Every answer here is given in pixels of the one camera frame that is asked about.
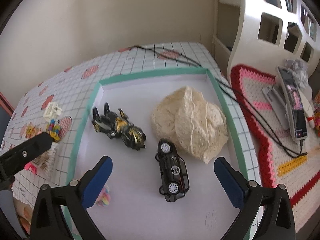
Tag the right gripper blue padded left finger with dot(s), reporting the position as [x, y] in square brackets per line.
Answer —
[94, 180]

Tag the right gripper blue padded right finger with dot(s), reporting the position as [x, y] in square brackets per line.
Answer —
[232, 181]

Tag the pink comb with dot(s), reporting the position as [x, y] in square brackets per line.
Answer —
[31, 167]

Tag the cotton swab bundle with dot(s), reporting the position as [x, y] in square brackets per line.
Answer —
[47, 160]

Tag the pastel rainbow scrunchie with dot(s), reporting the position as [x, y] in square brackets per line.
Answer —
[104, 196]

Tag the yellow snack packet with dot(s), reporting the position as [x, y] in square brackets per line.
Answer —
[32, 130]

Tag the black cabinet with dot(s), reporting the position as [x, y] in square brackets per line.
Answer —
[6, 111]

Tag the colourful block toy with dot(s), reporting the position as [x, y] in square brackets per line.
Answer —
[53, 129]

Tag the black toy car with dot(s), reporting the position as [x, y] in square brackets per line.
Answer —
[174, 175]

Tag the white plastic hair claw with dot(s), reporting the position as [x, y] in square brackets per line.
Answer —
[52, 111]

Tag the crocheted red pink mat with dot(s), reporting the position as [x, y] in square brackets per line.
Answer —
[280, 159]

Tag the black gold action figure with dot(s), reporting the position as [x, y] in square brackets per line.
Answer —
[118, 126]

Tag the grid pomegranate tablecloth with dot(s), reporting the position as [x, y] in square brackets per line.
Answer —
[72, 88]

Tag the cream lace cloth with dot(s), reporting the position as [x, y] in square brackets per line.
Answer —
[196, 126]

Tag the teal rimmed white tray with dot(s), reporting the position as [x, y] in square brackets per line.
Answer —
[138, 209]

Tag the smartphone with lit screen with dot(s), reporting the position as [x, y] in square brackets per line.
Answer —
[293, 104]

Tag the grey phone stand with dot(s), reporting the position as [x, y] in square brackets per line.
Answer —
[276, 99]

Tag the red yellow small toy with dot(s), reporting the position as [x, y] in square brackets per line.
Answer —
[314, 122]

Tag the crumpled grey paper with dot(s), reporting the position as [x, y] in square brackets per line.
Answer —
[300, 72]

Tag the white cutout shelf unit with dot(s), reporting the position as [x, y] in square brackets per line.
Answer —
[263, 34]

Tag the white hairbrush handle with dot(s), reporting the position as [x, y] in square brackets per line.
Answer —
[308, 110]

